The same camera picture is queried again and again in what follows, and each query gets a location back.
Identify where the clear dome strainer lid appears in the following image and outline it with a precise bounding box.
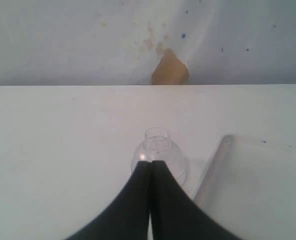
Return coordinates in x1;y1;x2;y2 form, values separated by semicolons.
131;127;188;186

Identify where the white rectangular tray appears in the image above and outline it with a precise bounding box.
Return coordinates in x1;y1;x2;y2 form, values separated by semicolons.
194;134;296;240

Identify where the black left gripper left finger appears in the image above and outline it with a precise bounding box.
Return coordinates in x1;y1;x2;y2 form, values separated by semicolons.
68;161;152;240

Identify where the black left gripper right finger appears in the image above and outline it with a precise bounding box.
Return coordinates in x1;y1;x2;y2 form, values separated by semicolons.
151;161;239;240

